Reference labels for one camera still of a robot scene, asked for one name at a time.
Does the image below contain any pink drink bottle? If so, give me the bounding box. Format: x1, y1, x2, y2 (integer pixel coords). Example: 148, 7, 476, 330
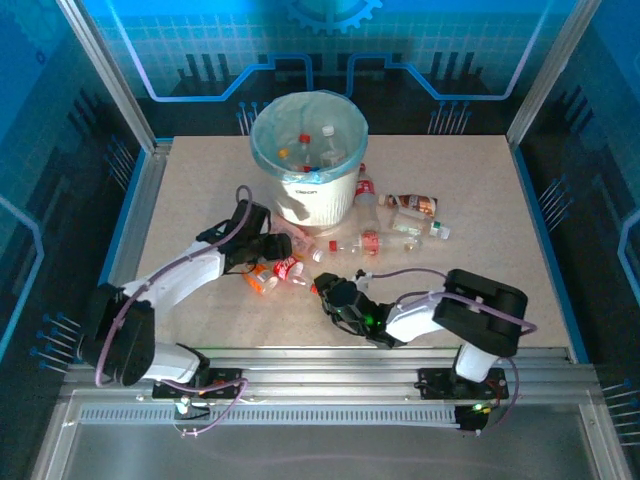
272, 219, 326, 265

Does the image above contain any long clear bottle red label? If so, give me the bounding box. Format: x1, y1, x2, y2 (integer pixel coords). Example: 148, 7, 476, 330
327, 230, 425, 257

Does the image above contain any small cola bottle red label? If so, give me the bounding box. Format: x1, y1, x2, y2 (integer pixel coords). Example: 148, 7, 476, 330
272, 253, 320, 295

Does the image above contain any orange drink bottle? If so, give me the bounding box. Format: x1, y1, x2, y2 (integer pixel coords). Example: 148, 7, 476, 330
242, 263, 280, 297

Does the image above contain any tall cola bottle red cap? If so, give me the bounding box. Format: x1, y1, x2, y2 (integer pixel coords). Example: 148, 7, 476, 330
352, 162, 379, 229

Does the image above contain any small clear bottle green band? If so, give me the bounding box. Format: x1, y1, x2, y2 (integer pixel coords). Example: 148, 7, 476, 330
388, 210, 452, 241

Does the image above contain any brown label drink bottle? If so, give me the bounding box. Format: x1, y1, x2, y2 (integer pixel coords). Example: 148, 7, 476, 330
377, 192, 440, 220

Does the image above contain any white plastic bin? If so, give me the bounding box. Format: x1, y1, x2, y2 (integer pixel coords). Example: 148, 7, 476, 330
252, 92, 369, 232

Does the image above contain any white bin with blue liner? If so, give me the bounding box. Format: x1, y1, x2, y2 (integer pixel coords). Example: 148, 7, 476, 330
248, 89, 370, 185

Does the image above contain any clear bottle red cap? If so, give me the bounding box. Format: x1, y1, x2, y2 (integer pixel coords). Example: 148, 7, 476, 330
292, 132, 319, 169

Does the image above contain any clear bottle white cap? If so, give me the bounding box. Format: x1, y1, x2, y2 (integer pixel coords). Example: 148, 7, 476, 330
318, 124, 347, 167

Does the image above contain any circuit board with lights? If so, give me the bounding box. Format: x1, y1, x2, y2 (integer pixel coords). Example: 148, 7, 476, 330
453, 399, 502, 437

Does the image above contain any small circuit board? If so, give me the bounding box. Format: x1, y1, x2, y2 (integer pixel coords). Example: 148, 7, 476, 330
171, 394, 212, 439

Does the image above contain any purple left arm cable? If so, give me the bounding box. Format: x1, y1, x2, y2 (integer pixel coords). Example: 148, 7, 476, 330
93, 184, 259, 437

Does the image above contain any aluminium front rail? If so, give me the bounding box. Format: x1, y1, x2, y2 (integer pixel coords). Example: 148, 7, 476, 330
62, 346, 601, 409

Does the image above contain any aluminium side rail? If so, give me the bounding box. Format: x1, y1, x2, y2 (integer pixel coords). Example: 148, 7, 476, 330
97, 138, 174, 351

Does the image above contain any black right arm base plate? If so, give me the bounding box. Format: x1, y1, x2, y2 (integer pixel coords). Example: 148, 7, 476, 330
416, 366, 510, 401

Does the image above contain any slotted cable duct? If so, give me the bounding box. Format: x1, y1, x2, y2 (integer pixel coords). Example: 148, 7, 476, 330
78, 405, 464, 427

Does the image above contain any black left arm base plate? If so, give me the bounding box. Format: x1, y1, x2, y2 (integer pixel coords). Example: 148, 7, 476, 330
151, 367, 245, 401

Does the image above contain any aluminium frame post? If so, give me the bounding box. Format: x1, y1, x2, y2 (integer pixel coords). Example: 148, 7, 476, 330
505, 0, 604, 146
54, 0, 161, 154

